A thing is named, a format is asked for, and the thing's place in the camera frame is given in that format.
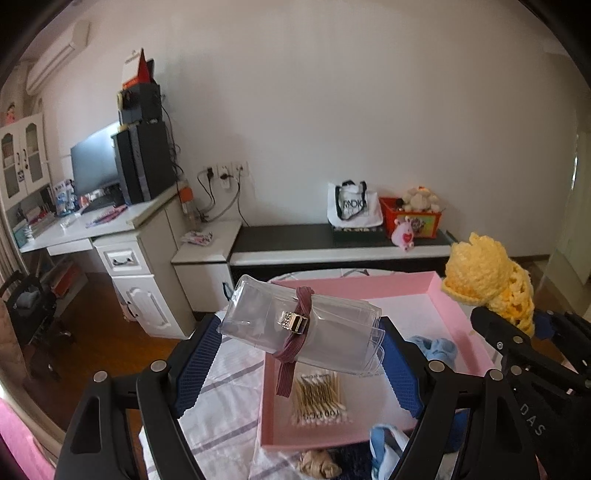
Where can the pink printed packet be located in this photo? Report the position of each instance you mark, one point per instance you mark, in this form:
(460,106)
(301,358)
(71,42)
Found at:
(197,237)

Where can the white glass door cabinet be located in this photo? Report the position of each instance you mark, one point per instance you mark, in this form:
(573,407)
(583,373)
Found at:
(23,157)

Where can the beige scrunchie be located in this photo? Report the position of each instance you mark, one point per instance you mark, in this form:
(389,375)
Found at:
(318,464)

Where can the light blue fluffy doll scrunchie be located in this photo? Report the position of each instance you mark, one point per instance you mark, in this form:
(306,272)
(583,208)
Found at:
(436,351)

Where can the white desk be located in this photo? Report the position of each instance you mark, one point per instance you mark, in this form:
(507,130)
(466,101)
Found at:
(147,258)

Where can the yellow crochet scrunchie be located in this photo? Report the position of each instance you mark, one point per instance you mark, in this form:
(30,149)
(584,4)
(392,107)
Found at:
(478,272)

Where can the pink plush toy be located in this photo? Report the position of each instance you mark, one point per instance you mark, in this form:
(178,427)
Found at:
(403,235)

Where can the beige plush sheep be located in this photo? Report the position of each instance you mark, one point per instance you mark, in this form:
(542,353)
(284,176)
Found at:
(420,198)

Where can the black computer monitor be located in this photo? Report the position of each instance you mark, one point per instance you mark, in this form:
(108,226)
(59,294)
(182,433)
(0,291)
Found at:
(94,161)

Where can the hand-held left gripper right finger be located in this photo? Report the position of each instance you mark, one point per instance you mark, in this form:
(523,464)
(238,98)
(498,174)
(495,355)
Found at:
(399,369)

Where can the pink cardboard box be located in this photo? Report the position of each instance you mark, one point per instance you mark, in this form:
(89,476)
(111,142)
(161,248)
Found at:
(351,280)

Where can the white tote bag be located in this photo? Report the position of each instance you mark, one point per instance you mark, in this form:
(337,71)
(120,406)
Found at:
(353,205)

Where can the red and white box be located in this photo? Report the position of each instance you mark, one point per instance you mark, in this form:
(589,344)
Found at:
(136,69)

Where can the low white side cabinet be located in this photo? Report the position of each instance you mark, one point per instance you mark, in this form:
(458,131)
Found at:
(203,267)

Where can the red toy bin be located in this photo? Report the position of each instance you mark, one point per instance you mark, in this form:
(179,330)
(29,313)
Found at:
(425,226)

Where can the blue white patterned cloth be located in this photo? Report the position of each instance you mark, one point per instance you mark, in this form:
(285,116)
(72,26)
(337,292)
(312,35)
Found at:
(385,445)

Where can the pink blanket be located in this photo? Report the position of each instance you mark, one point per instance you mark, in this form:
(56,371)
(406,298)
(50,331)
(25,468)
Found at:
(23,443)

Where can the blue carton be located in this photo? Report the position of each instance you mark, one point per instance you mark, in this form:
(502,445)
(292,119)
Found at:
(63,198)

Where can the orange capped bottle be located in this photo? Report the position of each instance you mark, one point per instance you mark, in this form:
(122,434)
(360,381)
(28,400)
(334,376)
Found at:
(186,203)

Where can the black office chair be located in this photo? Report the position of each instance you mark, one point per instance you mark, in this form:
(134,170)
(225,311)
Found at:
(32,314)

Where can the black box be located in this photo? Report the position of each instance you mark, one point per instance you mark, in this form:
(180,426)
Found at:
(138,104)

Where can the cotton swab packet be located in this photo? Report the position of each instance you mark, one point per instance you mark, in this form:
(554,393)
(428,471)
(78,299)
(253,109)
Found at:
(318,397)

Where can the white wall outlet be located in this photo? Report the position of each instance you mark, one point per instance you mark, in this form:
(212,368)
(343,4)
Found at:
(228,171)

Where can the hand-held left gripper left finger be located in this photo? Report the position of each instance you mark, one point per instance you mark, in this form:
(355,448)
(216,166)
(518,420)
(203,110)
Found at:
(196,367)

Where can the white air conditioner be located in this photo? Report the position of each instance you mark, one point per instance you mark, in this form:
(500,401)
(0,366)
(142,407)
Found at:
(53,60)

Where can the pink pens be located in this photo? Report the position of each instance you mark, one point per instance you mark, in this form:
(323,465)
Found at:
(106,216)

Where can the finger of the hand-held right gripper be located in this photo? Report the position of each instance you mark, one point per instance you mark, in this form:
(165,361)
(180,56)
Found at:
(565,325)
(501,330)

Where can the black and white bench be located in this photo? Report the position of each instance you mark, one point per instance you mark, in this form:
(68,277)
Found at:
(286,249)

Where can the black computer tower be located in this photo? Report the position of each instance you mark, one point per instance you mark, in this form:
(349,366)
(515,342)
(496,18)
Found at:
(143,161)

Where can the small doll figure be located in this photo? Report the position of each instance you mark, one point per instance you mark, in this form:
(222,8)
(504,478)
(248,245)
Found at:
(10,114)

